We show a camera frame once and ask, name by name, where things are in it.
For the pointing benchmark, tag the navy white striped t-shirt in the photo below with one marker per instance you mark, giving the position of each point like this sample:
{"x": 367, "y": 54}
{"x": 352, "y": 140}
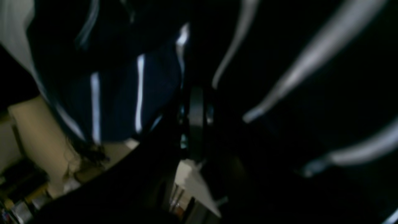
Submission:
{"x": 293, "y": 119}

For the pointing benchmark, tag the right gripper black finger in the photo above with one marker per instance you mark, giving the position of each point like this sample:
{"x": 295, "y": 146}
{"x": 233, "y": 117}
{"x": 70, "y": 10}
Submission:
{"x": 137, "y": 189}

